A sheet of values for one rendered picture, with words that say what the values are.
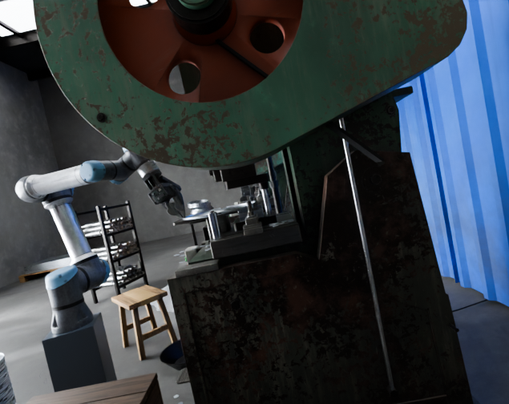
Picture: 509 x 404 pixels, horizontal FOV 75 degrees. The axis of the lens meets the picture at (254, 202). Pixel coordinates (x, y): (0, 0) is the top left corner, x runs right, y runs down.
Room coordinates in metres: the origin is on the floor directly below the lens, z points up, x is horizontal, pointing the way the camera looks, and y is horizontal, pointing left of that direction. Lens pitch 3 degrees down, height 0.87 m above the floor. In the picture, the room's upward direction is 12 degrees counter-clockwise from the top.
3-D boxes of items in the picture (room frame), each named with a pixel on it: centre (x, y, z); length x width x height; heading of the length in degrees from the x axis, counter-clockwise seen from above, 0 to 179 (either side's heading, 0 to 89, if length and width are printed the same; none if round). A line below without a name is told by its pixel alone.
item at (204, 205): (4.35, 0.67, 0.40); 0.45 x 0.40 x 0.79; 10
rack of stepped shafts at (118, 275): (3.46, 1.55, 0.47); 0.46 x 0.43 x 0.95; 68
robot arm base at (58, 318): (1.33, 0.82, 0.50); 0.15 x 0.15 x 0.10
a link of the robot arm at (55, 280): (1.34, 0.81, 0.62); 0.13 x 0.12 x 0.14; 161
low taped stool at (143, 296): (2.06, 0.83, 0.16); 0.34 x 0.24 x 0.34; 39
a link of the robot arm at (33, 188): (1.31, 0.73, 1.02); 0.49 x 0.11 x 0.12; 71
